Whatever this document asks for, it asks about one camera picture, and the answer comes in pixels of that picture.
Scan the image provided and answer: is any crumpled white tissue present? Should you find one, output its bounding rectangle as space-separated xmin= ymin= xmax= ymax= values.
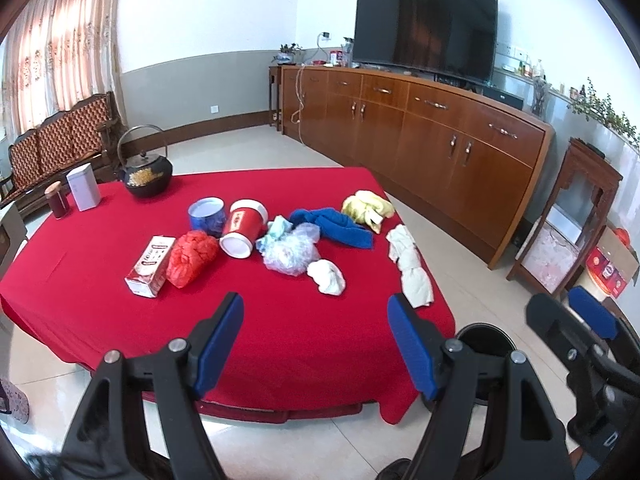
xmin=306 ymin=259 xmax=347 ymax=297

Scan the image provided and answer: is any black iron teapot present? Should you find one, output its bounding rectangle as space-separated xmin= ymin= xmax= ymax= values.
xmin=117 ymin=124 xmax=174 ymax=198

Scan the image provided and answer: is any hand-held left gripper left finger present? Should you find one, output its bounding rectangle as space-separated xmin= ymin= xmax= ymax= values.
xmin=60 ymin=292 xmax=245 ymax=480

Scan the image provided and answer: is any white and brown carton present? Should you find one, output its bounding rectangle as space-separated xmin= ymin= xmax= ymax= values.
xmin=124 ymin=235 xmax=177 ymax=300

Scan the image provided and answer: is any floral cushion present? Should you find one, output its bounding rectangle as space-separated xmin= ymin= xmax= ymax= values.
xmin=520 ymin=219 xmax=582 ymax=294

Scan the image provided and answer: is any long white cloth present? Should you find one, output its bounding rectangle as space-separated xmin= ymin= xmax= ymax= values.
xmin=387 ymin=224 xmax=435 ymax=310

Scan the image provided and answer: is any dark wooden stand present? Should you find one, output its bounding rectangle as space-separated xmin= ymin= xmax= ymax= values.
xmin=506 ymin=137 xmax=625 ymax=302

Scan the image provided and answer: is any blue paper cup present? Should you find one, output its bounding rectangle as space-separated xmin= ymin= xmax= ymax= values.
xmin=188 ymin=197 xmax=226 ymax=239

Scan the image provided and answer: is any white tin box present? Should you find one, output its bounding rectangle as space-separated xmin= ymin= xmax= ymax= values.
xmin=66 ymin=162 xmax=100 ymax=212

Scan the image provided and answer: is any green trailing plant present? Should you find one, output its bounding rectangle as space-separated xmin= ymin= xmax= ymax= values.
xmin=567 ymin=78 xmax=640 ymax=150

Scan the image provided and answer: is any hanging white cord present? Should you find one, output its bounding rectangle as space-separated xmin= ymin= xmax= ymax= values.
xmin=292 ymin=64 xmax=309 ymax=147

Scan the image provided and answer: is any wooden bench sofa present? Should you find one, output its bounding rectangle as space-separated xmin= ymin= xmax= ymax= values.
xmin=0 ymin=91 xmax=127 ymax=213

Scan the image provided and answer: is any yellow cloth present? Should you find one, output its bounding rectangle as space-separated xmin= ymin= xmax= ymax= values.
xmin=341 ymin=190 xmax=396 ymax=235

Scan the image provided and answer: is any small potted plant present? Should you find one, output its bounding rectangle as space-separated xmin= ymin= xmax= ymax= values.
xmin=272 ymin=43 xmax=305 ymax=66

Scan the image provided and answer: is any dark glass vase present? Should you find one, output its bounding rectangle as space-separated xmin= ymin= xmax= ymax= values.
xmin=530 ymin=77 xmax=551 ymax=116

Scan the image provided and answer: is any blue towel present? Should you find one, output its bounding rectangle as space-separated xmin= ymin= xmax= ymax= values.
xmin=289 ymin=207 xmax=375 ymax=250

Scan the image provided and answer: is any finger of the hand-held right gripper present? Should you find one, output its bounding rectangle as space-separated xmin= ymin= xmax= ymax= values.
xmin=567 ymin=285 xmax=640 ymax=376
xmin=526 ymin=292 xmax=640 ymax=402

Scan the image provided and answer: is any dark red jar wooden lid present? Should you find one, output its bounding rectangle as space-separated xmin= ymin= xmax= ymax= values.
xmin=44 ymin=181 xmax=70 ymax=220

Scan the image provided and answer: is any floral slipper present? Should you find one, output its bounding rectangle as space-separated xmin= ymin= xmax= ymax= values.
xmin=0 ymin=379 xmax=31 ymax=427

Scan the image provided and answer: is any black trash bin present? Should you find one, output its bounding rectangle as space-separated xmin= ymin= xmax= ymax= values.
xmin=425 ymin=324 xmax=517 ymax=403

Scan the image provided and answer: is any black television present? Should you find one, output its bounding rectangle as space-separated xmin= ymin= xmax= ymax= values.
xmin=353 ymin=0 xmax=500 ymax=84

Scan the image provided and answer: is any cardboard box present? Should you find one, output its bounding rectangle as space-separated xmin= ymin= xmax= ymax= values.
xmin=584 ymin=227 xmax=640 ymax=302

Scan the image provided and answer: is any wooden sideboard cabinet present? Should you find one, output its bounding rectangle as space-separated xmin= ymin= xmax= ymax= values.
xmin=279 ymin=63 xmax=557 ymax=271

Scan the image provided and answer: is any red plastic bag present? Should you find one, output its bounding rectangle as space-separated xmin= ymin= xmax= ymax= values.
xmin=166 ymin=230 xmax=220 ymax=289

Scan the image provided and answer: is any red gift box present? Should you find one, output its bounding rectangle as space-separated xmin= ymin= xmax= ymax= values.
xmin=585 ymin=247 xmax=629 ymax=297

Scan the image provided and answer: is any patterned curtain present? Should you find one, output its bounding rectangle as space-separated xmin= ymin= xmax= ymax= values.
xmin=0 ymin=0 xmax=124 ymax=148

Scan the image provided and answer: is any black set-top box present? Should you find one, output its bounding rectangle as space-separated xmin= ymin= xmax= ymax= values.
xmin=482 ymin=84 xmax=526 ymax=111

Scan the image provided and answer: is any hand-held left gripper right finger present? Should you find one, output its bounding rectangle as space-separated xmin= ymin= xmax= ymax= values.
xmin=387 ymin=293 xmax=576 ymax=480

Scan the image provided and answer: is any red paper cup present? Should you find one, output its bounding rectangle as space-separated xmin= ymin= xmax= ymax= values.
xmin=219 ymin=199 xmax=269 ymax=260

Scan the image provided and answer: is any red tablecloth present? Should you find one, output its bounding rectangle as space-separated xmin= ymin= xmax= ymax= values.
xmin=0 ymin=166 xmax=457 ymax=426

